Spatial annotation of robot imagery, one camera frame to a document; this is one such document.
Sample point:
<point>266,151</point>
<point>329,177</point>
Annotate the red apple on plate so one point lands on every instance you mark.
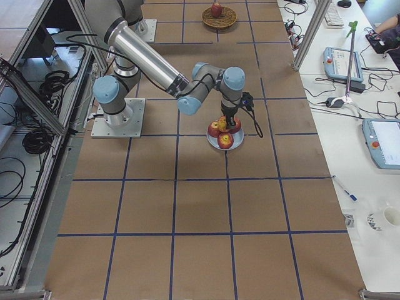
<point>225,140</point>
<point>213,129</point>
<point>236,127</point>

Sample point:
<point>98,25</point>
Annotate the light blue plate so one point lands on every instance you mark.
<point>238,139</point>

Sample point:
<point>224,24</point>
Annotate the blue white pen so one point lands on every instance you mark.
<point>345,189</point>

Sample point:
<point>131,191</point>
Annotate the teach pendant tablet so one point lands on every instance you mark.
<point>336,64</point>
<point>382,141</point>

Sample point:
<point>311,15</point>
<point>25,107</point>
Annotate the white computer keyboard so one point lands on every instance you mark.
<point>333,19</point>

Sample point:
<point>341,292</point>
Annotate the red yellow striped apple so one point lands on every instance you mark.
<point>222,124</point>

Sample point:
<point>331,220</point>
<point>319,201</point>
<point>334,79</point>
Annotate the near teach pendant tablet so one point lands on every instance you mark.
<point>382,141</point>

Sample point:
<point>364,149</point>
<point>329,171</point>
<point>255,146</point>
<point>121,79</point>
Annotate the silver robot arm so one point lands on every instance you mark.
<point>120,24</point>

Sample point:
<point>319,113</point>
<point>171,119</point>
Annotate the round wicker basket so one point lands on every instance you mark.
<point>227,18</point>

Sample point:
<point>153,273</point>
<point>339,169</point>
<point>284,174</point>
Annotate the far teach pendant tablet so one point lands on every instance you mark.
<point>336,64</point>

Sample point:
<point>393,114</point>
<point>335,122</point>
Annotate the black computer mouse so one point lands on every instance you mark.
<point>344,3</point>

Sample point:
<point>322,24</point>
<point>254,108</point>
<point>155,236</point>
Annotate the green-tipped reacher grabber stick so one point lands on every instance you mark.
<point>346,99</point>

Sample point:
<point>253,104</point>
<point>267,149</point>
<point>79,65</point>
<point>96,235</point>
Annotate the dark red apple in basket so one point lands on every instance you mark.
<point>216,10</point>

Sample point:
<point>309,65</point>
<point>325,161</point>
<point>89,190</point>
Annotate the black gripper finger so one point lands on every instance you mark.
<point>230,121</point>

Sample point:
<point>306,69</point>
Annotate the white tape roll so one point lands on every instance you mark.
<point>384,219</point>

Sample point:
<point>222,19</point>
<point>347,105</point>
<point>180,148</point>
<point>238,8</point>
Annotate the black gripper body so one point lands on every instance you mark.
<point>228,112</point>

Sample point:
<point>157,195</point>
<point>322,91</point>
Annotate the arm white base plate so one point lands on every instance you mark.
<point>146,29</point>
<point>126,124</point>

